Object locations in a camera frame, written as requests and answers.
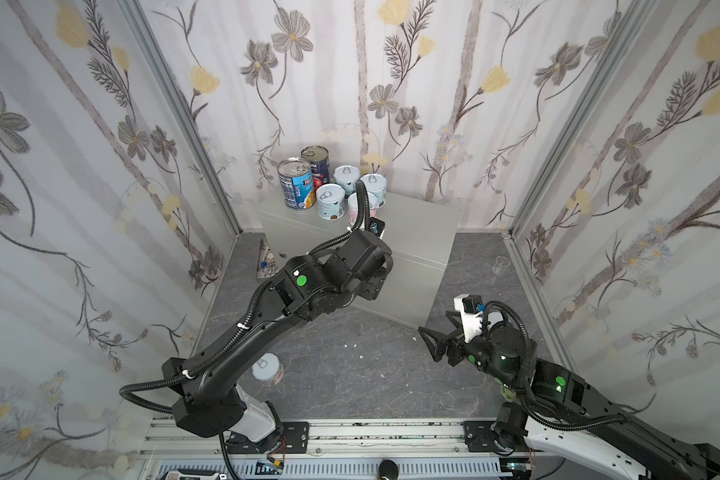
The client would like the teal label can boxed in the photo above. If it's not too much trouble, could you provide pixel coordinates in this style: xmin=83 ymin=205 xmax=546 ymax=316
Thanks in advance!
xmin=316 ymin=183 xmax=345 ymax=221

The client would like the green label can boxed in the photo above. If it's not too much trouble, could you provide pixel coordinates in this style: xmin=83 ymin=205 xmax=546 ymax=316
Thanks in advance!
xmin=333 ymin=165 xmax=362 ymax=197

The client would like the pink label can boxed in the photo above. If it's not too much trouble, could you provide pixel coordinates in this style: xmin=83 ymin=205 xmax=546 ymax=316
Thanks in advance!
xmin=251 ymin=353 xmax=283 ymax=386

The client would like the blue label tall can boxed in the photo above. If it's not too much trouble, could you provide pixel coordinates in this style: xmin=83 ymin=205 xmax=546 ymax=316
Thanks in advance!
xmin=277 ymin=157 xmax=315 ymax=211

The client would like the dark chopped tomatoes can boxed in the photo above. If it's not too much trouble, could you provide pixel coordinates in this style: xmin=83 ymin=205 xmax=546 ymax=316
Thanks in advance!
xmin=300 ymin=145 xmax=330 ymax=190

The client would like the lime label can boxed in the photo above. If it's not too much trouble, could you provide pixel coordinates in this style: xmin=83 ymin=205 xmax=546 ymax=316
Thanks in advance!
xmin=500 ymin=386 xmax=516 ymax=402

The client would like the red label can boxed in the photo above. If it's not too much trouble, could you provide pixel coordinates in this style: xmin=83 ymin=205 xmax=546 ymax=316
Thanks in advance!
xmin=347 ymin=193 xmax=378 ymax=226

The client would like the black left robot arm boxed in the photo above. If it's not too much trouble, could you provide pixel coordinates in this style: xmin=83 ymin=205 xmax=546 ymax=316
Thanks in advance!
xmin=164 ymin=230 xmax=394 ymax=442

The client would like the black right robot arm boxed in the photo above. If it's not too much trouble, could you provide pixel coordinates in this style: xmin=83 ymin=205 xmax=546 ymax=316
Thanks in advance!
xmin=419 ymin=302 xmax=720 ymax=479

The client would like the grey metal cabinet box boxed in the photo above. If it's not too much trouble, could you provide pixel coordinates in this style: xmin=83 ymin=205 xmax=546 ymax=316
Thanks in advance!
xmin=257 ymin=191 xmax=461 ymax=327

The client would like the metal instrument tray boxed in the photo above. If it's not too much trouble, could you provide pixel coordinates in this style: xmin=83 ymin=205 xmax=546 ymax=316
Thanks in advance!
xmin=256 ymin=238 xmax=279 ymax=281

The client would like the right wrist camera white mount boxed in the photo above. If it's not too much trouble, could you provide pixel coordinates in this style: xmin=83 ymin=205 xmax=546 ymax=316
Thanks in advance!
xmin=453 ymin=294 xmax=503 ymax=343

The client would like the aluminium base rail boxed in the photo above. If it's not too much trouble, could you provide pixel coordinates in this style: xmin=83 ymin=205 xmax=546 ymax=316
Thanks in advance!
xmin=137 ymin=416 xmax=631 ymax=480

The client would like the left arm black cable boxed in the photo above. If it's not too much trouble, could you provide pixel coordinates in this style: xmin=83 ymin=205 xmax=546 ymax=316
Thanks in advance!
xmin=118 ymin=178 xmax=373 ymax=480

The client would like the aluminium corner frame right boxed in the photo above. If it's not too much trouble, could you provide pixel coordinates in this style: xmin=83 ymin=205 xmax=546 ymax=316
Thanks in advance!
xmin=503 ymin=0 xmax=664 ymax=373

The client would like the aluminium corner frame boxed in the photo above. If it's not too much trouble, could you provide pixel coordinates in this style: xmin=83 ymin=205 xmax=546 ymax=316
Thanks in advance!
xmin=118 ymin=0 xmax=243 ymax=237
xmin=503 ymin=0 xmax=664 ymax=373

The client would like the aluminium corner frame left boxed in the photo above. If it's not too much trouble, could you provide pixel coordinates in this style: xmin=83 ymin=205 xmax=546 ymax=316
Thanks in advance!
xmin=118 ymin=0 xmax=243 ymax=237

